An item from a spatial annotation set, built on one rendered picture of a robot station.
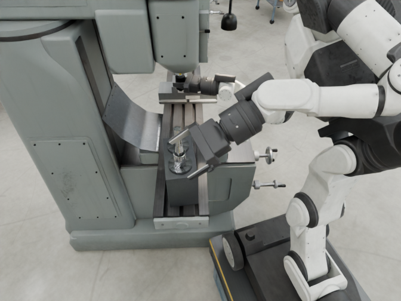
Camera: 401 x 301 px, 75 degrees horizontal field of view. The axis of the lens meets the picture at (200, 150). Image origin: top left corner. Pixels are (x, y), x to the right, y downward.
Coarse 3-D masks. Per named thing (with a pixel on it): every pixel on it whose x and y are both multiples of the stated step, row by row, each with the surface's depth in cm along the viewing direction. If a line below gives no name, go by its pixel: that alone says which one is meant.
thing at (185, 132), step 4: (184, 128) 65; (180, 132) 65; (184, 132) 64; (188, 132) 66; (176, 136) 65; (180, 136) 65; (184, 136) 67; (168, 140) 66; (172, 140) 65; (176, 140) 67; (172, 144) 67
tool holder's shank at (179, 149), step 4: (176, 128) 86; (180, 128) 86; (176, 132) 85; (180, 140) 89; (176, 144) 90; (180, 144) 90; (176, 148) 91; (180, 148) 91; (176, 152) 92; (180, 152) 92
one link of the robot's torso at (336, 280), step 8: (288, 256) 121; (328, 256) 120; (288, 264) 119; (296, 264) 117; (288, 272) 121; (296, 272) 116; (336, 272) 117; (296, 280) 116; (304, 280) 112; (328, 280) 111; (336, 280) 112; (344, 280) 112; (296, 288) 118; (304, 288) 111; (312, 288) 110; (320, 288) 110; (328, 288) 110; (336, 288) 110; (344, 288) 115; (304, 296) 112; (312, 296) 109; (320, 296) 110
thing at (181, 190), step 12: (168, 144) 105; (192, 144) 107; (168, 156) 102; (192, 156) 102; (168, 168) 98; (180, 168) 97; (192, 168) 98; (168, 180) 95; (180, 180) 96; (192, 180) 97; (168, 192) 100; (180, 192) 101; (192, 192) 103; (180, 204) 108; (192, 204) 109
